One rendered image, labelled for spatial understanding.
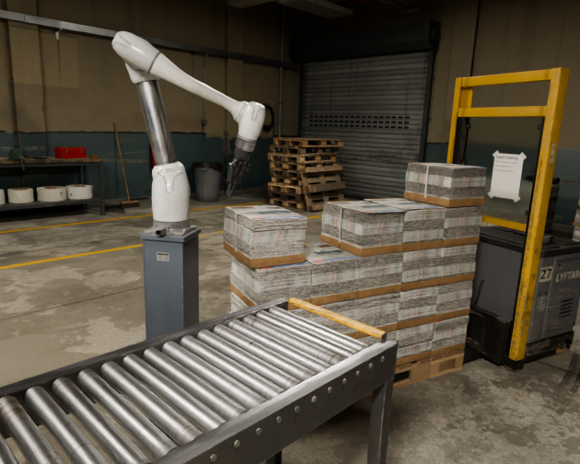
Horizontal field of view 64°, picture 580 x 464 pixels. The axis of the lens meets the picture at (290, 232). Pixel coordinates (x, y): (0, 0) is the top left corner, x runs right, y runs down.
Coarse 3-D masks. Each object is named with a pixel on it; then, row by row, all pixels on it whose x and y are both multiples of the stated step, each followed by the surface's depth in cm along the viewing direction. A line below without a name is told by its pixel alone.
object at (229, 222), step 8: (232, 208) 234; (240, 208) 235; (248, 208) 236; (256, 208) 238; (264, 208) 239; (272, 208) 240; (280, 208) 241; (232, 216) 230; (224, 224) 241; (232, 224) 230; (224, 232) 241; (232, 232) 231; (232, 240) 230
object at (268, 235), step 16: (240, 224) 221; (256, 224) 208; (272, 224) 212; (288, 224) 216; (304, 224) 220; (240, 240) 220; (256, 240) 211; (272, 240) 214; (288, 240) 219; (256, 256) 212; (272, 256) 216
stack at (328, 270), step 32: (320, 256) 239; (352, 256) 241; (384, 256) 247; (416, 256) 258; (256, 288) 217; (288, 288) 222; (320, 288) 231; (352, 288) 241; (416, 288) 265; (320, 320) 235; (384, 320) 256; (416, 352) 274
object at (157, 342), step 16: (272, 304) 179; (208, 320) 162; (224, 320) 162; (240, 320) 167; (160, 336) 148; (176, 336) 149; (192, 336) 153; (112, 352) 137; (128, 352) 138; (64, 368) 127; (80, 368) 127; (96, 368) 130; (16, 384) 119; (32, 384) 119; (48, 384) 121; (32, 416) 120; (0, 432) 115
